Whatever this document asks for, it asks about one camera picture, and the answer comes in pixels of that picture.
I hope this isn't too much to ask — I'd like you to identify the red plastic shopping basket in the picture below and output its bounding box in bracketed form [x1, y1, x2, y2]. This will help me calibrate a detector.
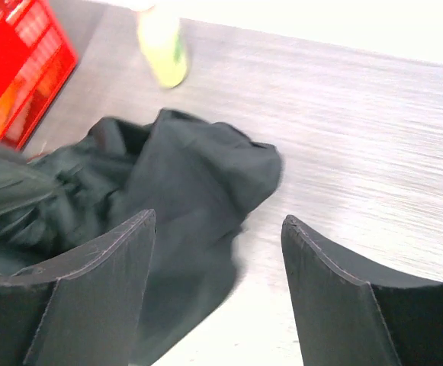
[0, 1, 79, 149]

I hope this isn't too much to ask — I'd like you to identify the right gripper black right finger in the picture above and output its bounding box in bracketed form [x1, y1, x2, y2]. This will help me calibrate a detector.
[281, 215, 443, 366]

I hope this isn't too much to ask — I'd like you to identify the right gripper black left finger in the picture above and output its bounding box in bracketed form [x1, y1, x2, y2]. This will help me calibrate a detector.
[0, 210, 156, 365]

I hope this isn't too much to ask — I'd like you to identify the pale green squeeze bottle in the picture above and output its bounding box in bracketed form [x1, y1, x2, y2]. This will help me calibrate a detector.
[137, 4, 188, 89]

